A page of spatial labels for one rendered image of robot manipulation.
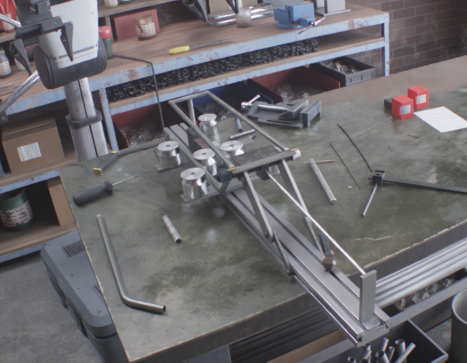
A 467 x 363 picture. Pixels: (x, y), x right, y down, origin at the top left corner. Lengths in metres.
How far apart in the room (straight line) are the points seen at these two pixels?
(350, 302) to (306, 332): 0.91
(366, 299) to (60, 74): 1.28
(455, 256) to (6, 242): 2.04
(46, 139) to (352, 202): 1.71
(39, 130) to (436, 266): 1.79
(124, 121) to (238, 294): 2.21
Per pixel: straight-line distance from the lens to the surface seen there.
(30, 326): 2.42
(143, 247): 1.09
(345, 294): 0.88
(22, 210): 2.81
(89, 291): 2.05
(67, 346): 2.25
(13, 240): 2.80
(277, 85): 3.34
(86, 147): 1.92
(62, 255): 2.29
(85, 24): 1.78
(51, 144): 2.58
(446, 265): 2.05
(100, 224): 1.17
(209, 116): 1.51
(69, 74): 1.80
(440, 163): 1.31
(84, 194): 1.28
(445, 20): 4.56
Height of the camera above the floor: 1.49
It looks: 28 degrees down
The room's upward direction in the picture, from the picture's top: 8 degrees counter-clockwise
